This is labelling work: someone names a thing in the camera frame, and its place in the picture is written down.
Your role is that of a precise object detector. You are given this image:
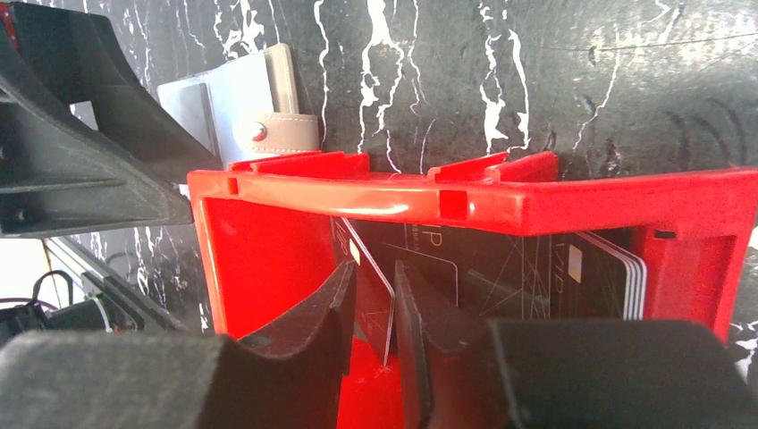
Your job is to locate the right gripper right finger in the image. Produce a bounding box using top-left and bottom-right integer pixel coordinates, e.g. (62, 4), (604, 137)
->
(394, 261), (757, 428)

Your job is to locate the red plastic bin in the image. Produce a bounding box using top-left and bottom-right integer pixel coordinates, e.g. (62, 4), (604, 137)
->
(186, 150), (758, 429)

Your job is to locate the grey leather card holder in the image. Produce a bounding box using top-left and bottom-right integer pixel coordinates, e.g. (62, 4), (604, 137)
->
(157, 43), (320, 166)

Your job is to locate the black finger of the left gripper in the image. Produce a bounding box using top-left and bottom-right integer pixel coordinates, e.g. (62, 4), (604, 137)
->
(1, 2), (222, 238)

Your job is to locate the black credit card stack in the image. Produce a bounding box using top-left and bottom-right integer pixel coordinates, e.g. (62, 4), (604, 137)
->
(353, 221), (647, 320)

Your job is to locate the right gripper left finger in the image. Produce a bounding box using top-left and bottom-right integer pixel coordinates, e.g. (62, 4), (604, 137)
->
(1, 262), (356, 428)

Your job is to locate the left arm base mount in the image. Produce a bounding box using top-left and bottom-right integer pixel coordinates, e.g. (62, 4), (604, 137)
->
(1, 270), (187, 345)

